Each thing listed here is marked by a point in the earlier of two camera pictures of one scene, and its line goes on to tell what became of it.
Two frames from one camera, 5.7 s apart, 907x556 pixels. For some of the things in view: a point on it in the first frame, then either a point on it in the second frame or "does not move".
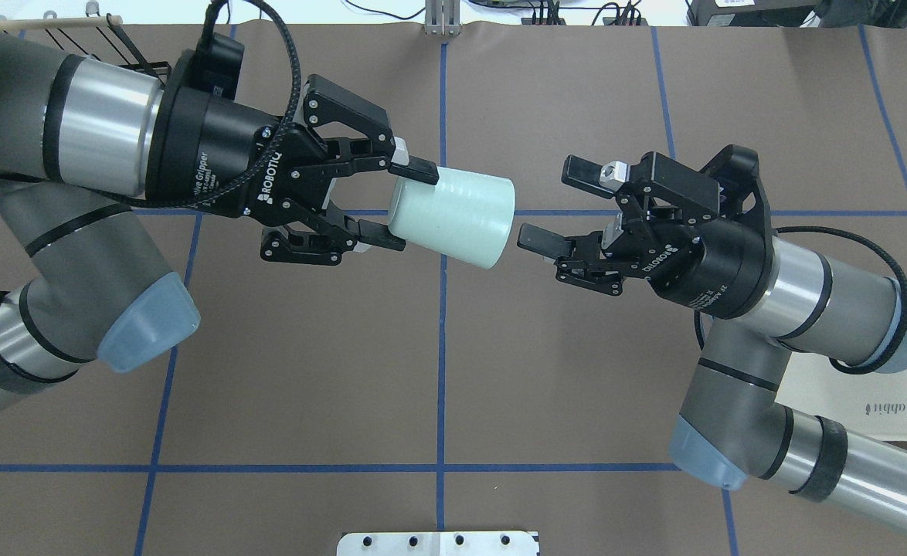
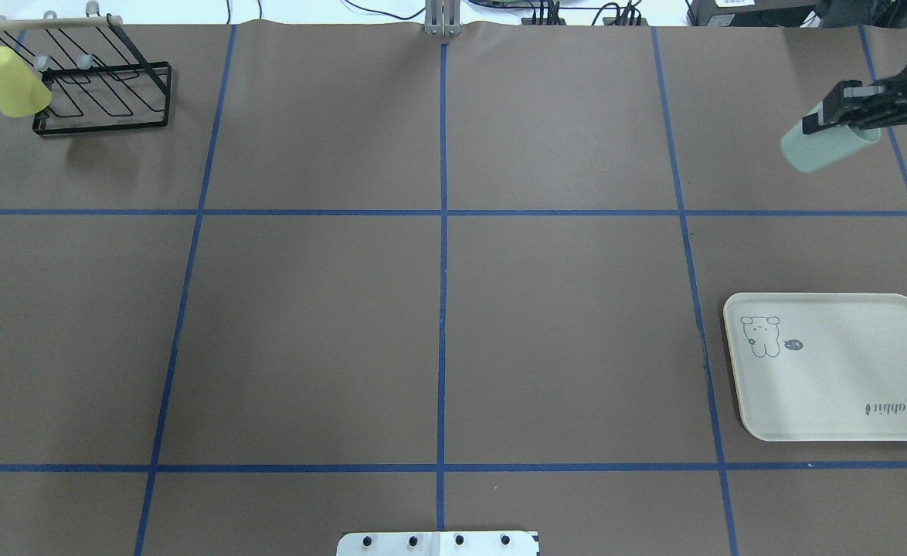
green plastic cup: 466,216 → 827,147
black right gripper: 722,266 → 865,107
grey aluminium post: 442,18 does not move
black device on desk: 755,13 does not move
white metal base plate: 439,544 does not move
